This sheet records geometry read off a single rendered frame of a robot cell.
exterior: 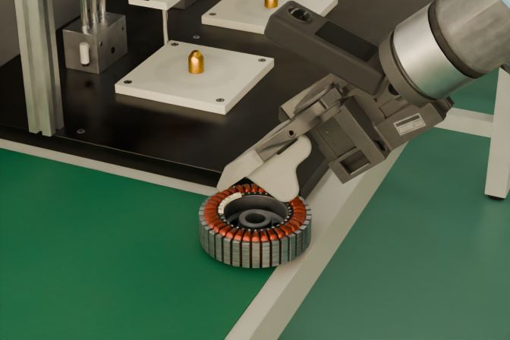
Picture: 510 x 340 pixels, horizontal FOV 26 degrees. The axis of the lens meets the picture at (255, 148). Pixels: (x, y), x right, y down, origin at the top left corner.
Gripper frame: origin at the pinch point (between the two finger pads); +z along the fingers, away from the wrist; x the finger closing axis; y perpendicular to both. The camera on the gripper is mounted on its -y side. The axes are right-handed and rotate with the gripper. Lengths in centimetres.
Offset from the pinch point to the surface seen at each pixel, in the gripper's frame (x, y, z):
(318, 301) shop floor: 87, 49, 75
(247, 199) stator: 2.5, 5.0, 5.8
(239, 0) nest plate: 52, -10, 23
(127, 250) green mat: -6.6, 1.2, 14.4
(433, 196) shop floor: 137, 56, 67
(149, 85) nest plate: 21.9, -9.5, 21.8
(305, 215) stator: 1.2, 9.2, 0.3
